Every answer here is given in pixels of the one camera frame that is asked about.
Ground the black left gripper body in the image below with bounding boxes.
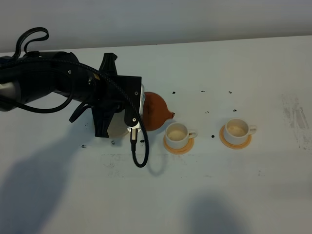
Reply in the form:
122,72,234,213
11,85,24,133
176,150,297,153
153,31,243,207
87,73,125,113

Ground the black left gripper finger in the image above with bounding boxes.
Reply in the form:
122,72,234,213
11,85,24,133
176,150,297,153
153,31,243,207
92,108,116,138
99,53,117,76

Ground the brown clay teapot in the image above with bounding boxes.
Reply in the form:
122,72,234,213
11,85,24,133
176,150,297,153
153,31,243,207
143,92,175,131

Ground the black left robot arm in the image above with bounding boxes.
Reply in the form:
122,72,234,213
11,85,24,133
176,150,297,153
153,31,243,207
0,51,126,138

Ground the beige round teapot coaster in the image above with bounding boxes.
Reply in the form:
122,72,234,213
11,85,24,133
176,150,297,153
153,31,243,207
107,110,129,139

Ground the white teacup left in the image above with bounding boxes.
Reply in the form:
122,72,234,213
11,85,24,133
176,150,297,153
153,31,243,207
165,122,197,150

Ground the white teacup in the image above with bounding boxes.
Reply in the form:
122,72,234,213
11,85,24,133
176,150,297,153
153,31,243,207
165,122,197,150
223,118,257,145

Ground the orange coaster left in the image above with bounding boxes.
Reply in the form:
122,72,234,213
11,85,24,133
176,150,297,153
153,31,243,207
163,137,195,155

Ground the orange coaster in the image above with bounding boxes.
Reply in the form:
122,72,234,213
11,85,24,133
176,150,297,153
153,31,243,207
219,125,252,150
163,137,195,155

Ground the orange coaster right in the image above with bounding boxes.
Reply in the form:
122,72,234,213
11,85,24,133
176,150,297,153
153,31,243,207
219,125,252,150

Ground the white teacup right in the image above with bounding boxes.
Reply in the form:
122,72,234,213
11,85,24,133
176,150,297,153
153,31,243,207
223,118,257,145

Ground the black braided camera cable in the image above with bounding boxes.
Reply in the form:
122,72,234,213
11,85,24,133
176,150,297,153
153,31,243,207
36,51,149,168

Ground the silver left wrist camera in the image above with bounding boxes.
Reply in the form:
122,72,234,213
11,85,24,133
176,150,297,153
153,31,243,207
117,76,144,129

